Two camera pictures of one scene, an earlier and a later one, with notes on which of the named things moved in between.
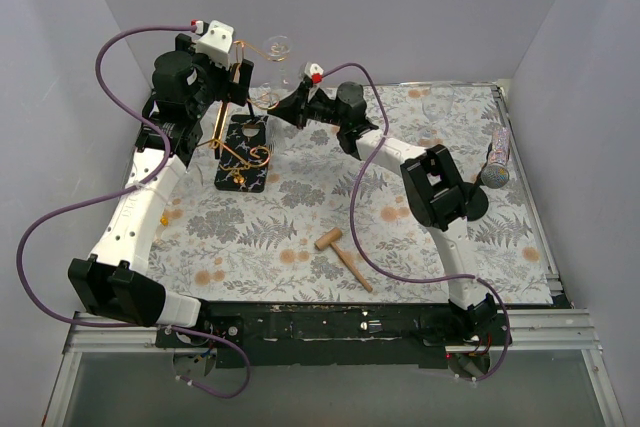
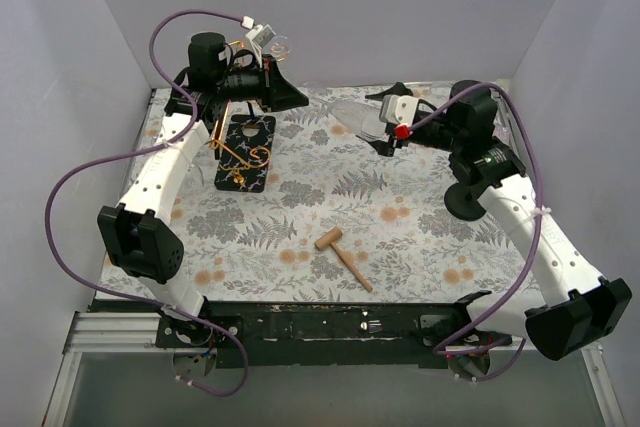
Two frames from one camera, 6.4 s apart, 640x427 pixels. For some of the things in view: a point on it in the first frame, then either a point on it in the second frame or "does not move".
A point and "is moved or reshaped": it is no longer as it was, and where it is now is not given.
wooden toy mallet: x=330 y=240 does not move
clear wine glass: x=437 y=101 is moved or reshaped
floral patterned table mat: x=275 y=211 does not move
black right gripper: x=302 y=110 → x=388 y=122
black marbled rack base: x=244 y=162 does not move
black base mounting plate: x=298 y=333 does not move
